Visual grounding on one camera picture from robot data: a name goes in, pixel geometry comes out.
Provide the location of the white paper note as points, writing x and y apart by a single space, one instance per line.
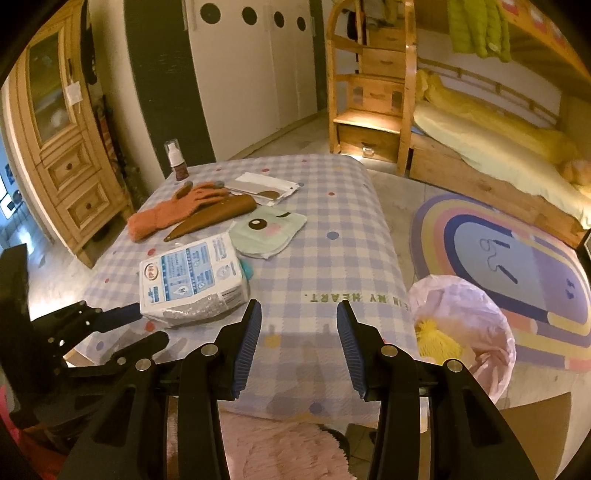
74 93

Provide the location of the grey hanging jacket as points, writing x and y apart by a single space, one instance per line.
378 11

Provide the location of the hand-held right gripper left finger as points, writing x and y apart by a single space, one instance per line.
247 350

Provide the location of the wooden bunk bed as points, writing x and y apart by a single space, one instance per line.
461 184

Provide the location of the tall wooden cabinet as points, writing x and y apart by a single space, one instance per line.
74 166

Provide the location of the dark hanging bag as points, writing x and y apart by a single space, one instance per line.
92 41

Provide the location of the orange knit glove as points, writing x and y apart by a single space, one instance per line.
171 210

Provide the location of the yellow foam fruit net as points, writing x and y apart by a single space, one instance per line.
438 344

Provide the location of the white paper packet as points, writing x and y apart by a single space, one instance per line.
272 184

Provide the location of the brown box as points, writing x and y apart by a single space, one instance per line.
531 438

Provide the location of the green puffer jacket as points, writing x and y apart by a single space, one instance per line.
480 27

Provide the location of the teal small object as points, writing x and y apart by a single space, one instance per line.
247 270

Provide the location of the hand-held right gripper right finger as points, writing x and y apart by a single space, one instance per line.
351 350

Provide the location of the wooden stair drawers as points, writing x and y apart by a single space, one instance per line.
374 97

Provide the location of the checked table with cloth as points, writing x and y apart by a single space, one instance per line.
332 249

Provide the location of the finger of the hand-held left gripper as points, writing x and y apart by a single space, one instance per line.
122 314
147 344

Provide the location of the white wardrobe with round holes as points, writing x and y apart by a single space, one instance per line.
240 92

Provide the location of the brown spray bottle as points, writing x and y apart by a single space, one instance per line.
178 164

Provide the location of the black wall panel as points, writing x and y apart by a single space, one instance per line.
166 92

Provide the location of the pastel rainbow rug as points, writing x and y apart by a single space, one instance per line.
508 258

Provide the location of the pale yellow bed sheet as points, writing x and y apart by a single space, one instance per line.
489 157

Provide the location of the brown leaf-shaped pouch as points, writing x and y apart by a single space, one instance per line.
217 212

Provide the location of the green face-print pad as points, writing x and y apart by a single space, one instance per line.
265 228

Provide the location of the bin with pink bag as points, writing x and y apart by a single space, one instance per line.
485 323

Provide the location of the orange plush pillow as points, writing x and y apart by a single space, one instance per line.
577 171

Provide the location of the yellow quilt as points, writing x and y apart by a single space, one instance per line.
498 120

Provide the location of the white tissue pack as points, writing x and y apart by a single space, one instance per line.
194 277

